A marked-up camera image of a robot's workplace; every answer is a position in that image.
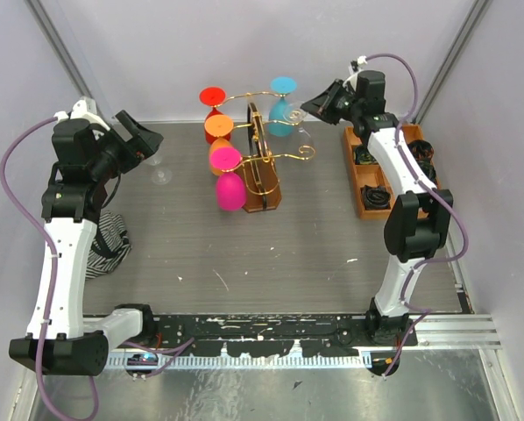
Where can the clear wine glass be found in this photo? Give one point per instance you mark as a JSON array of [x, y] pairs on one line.
[[160, 173], [300, 140]]

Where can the dark rolled fabric right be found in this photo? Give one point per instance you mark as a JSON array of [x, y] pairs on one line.
[[421, 150]]

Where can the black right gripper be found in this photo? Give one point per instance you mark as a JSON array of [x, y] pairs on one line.
[[321, 103]]

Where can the striped black white cloth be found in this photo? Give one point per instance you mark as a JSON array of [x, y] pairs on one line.
[[110, 246]]

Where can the dark rolled fabric rear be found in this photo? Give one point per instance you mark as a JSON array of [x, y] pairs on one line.
[[361, 156]]

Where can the clear wine glass front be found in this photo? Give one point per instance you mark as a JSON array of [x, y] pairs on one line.
[[160, 173]]

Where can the dark rolled fabric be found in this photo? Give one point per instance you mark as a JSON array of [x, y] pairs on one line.
[[361, 156], [375, 198], [421, 150], [428, 169]]

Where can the dark rolled fabric front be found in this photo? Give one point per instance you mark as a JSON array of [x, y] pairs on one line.
[[375, 198]]

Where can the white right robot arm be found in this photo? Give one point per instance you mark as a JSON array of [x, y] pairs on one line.
[[418, 223]]

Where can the blue wine glass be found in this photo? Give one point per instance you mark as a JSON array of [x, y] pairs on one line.
[[280, 124]]

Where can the orange wine glass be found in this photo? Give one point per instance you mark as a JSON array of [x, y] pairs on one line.
[[217, 128]]

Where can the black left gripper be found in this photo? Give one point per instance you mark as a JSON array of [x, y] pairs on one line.
[[145, 142]]

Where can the red wine glass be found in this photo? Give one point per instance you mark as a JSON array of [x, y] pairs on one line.
[[211, 97]]

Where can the dark rolled fabric middle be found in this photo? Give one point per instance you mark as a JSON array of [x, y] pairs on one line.
[[428, 169]]

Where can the gold wire wine glass rack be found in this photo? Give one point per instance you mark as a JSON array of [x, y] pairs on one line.
[[258, 168]]

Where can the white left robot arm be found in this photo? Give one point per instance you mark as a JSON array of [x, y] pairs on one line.
[[58, 339]]

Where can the pink wine glass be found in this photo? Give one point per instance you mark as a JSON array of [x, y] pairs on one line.
[[230, 189]]

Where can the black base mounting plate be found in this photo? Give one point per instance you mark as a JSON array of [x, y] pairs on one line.
[[266, 335]]

